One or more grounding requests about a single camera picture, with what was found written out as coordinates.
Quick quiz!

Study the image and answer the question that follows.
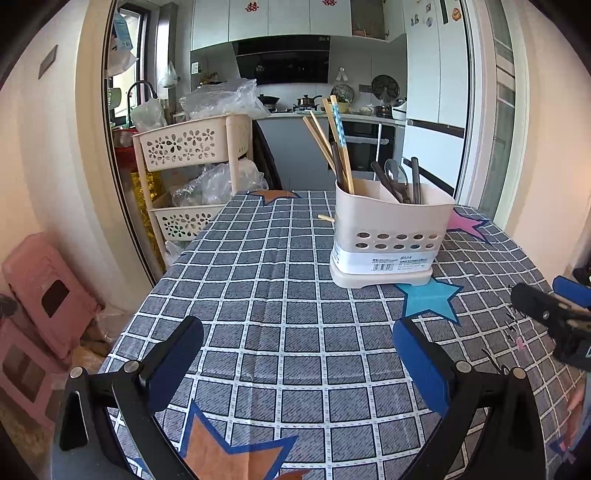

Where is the black handled spoon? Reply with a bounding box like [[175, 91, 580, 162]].
[[384, 159, 411, 204]]

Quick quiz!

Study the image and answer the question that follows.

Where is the wooden chopstick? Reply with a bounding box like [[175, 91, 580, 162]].
[[304, 110, 335, 163], [303, 117, 335, 172], [322, 97, 349, 193]]

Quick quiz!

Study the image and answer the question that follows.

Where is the blue patterned chopstick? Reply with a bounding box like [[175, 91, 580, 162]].
[[329, 95, 356, 194]]

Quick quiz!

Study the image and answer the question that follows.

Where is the person right hand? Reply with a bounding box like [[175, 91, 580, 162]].
[[561, 375, 590, 451]]

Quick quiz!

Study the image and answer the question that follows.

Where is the grey checked tablecloth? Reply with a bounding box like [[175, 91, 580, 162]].
[[102, 191, 584, 479]]

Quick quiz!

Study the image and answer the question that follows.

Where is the pink plastic stool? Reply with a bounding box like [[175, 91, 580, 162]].
[[1, 233, 101, 429]]

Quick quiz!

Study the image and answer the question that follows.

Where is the white utensil holder caddy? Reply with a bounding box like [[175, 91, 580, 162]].
[[329, 179, 455, 289]]

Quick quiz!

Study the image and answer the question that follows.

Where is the chopstick behind caddy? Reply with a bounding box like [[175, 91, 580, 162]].
[[318, 214, 335, 223]]

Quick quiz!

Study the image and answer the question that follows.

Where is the plastic bag middle shelf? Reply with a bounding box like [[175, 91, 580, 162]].
[[170, 158, 269, 207]]

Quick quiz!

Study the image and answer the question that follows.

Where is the black built-in oven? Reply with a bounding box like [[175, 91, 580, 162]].
[[342, 121, 396, 173]]

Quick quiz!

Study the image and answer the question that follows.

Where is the beige flower pattern shelf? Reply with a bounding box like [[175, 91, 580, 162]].
[[132, 114, 252, 268]]

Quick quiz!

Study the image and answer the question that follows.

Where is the clear plastic bag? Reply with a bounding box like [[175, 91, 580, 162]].
[[179, 78, 270, 120]]

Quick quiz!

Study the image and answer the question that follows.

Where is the black wok pan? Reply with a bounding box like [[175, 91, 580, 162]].
[[257, 94, 280, 105]]

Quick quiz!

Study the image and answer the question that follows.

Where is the white refrigerator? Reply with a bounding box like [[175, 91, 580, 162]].
[[403, 1, 469, 194]]

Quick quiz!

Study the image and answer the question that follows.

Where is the black range hood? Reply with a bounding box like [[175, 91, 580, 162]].
[[232, 34, 331, 86]]

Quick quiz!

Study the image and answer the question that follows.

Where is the black handled utensil in caddy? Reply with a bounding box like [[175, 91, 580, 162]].
[[370, 161, 403, 203]]

